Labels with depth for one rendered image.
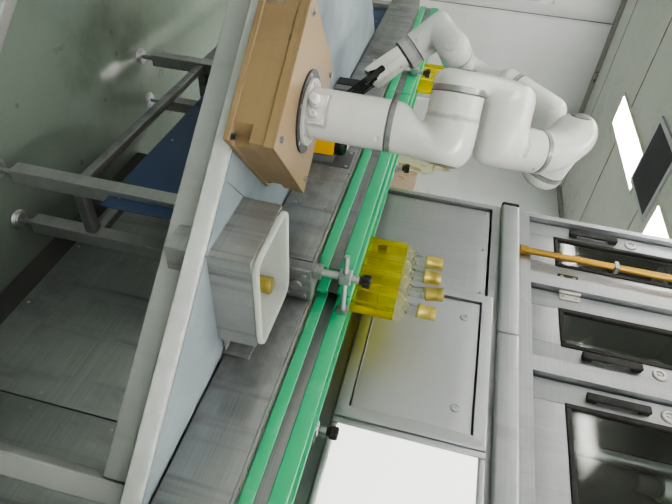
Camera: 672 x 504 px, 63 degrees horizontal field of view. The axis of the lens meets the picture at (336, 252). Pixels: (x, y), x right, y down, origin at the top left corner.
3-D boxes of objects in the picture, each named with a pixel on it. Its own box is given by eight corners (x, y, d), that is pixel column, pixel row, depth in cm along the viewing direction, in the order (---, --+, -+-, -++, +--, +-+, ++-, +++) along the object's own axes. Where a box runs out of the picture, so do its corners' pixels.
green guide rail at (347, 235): (316, 268, 121) (352, 276, 119) (317, 265, 120) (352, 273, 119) (420, 8, 247) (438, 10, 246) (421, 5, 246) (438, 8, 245)
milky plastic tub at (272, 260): (220, 340, 107) (262, 351, 105) (207, 256, 92) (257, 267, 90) (251, 279, 119) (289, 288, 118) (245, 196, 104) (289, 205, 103)
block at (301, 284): (280, 297, 123) (310, 304, 122) (279, 267, 116) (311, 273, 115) (285, 286, 125) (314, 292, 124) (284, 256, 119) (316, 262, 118)
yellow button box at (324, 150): (305, 159, 147) (332, 164, 146) (305, 135, 142) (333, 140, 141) (312, 146, 152) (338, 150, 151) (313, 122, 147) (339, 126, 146)
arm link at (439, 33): (480, 61, 132) (474, 43, 123) (442, 88, 134) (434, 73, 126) (446, 16, 136) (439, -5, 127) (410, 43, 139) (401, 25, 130)
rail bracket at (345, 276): (310, 309, 123) (364, 321, 121) (312, 254, 112) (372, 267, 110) (314, 299, 125) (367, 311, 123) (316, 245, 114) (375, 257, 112)
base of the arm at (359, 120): (289, 137, 95) (377, 153, 93) (303, 64, 94) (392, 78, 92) (308, 149, 110) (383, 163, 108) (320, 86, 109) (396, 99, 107)
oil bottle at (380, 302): (316, 305, 134) (403, 324, 131) (317, 289, 130) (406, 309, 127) (322, 289, 138) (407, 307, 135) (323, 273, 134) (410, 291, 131)
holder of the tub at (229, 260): (220, 355, 110) (257, 364, 109) (205, 255, 92) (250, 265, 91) (250, 295, 123) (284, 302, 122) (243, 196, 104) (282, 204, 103)
